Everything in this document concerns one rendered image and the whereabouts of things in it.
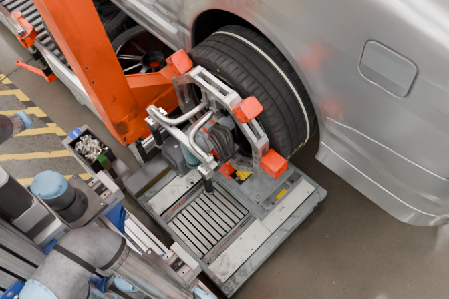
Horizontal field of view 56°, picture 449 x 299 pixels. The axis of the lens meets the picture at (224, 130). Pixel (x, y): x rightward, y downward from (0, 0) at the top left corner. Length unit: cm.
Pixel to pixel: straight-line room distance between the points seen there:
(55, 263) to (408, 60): 100
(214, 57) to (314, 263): 135
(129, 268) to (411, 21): 94
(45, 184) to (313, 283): 150
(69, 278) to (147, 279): 21
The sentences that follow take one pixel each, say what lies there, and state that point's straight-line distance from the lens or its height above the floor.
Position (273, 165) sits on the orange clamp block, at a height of 88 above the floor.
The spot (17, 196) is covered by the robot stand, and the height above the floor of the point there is 145.
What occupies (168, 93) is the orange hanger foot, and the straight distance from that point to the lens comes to 225.
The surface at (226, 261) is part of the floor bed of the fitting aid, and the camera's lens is 242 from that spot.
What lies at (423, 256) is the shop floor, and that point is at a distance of 265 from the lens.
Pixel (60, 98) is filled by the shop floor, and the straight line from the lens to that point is 340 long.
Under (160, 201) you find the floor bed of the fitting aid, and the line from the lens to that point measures 260.
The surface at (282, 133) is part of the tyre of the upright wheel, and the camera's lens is 167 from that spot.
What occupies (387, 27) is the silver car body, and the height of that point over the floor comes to 160.
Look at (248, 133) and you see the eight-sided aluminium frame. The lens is 164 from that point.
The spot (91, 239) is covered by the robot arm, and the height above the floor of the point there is 145.
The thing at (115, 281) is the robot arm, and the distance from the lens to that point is 146.
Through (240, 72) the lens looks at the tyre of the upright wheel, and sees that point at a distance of 162.
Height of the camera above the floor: 240
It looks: 57 degrees down
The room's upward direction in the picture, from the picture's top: 9 degrees counter-clockwise
